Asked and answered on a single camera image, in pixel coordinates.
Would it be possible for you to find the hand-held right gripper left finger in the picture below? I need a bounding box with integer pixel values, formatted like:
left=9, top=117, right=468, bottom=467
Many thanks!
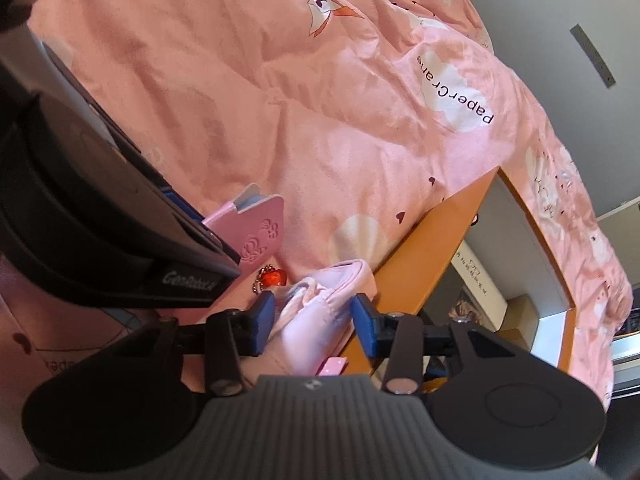
left=120, top=291, right=277, bottom=397

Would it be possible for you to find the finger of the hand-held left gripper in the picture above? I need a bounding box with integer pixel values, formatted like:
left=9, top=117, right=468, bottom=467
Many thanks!
left=117, top=132, right=242, bottom=275

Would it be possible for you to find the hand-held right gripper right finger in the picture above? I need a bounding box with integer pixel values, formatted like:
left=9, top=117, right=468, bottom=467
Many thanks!
left=352, top=294, right=518, bottom=395

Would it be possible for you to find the pink fabric pouch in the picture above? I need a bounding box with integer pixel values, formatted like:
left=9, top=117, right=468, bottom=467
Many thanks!
left=272, top=258, right=378, bottom=376

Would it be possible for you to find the pink embossed case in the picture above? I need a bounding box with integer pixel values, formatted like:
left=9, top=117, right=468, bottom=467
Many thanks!
left=202, top=183, right=286, bottom=279

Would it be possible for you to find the orange cardboard box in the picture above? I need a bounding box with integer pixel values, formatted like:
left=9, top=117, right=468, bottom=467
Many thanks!
left=342, top=165, right=587, bottom=397

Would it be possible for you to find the small pink dotted clip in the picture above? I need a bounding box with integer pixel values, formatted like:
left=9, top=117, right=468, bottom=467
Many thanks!
left=316, top=356, right=349, bottom=377

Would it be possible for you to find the printed white card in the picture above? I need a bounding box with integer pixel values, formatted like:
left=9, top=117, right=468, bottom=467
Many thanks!
left=452, top=240, right=508, bottom=311

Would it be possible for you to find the pink printed blanket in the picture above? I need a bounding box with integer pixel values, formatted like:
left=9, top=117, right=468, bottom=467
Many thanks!
left=0, top=0, right=635, bottom=411

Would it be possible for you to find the small beige box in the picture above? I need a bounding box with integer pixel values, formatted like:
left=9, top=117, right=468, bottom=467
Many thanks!
left=495, top=294, right=542, bottom=357

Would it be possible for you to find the dark appliance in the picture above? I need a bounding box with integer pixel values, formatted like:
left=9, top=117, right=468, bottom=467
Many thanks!
left=611, top=285, right=640, bottom=397

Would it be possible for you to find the red heart keychain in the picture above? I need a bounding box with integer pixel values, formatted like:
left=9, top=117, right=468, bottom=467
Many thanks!
left=250, top=262, right=290, bottom=294

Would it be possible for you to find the grey wall plate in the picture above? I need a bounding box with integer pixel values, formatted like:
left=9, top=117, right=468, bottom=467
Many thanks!
left=570, top=23, right=616, bottom=90

